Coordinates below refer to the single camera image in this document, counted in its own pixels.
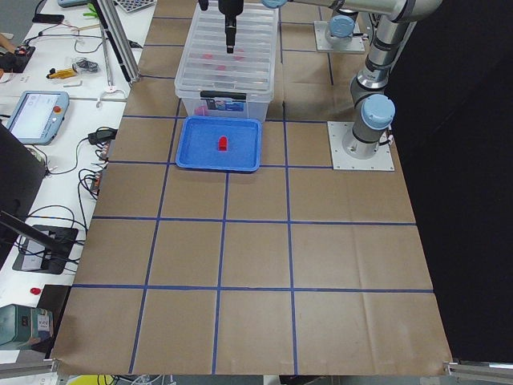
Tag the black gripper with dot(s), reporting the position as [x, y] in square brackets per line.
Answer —
[228, 9]

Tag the clear plastic box lid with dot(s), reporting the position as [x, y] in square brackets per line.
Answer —
[206, 65]

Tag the red block carried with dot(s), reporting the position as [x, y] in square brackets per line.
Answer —
[222, 144]

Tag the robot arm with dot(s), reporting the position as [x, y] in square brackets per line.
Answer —
[340, 26]
[375, 111]

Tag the clear plastic storage box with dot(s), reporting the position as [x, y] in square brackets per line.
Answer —
[254, 107]

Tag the blue plastic tray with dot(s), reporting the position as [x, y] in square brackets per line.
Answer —
[197, 148]

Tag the green power supply box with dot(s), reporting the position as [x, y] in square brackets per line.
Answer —
[24, 326]

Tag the teach pendant tablet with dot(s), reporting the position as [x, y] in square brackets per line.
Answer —
[38, 116]

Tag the black monitor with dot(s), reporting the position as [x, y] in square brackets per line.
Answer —
[21, 178]

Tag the black box latch handle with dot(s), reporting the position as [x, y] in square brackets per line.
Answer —
[222, 94]

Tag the aluminium frame profile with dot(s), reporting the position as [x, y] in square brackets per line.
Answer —
[112, 25]

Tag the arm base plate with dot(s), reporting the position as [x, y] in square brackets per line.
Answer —
[350, 154]
[351, 45]

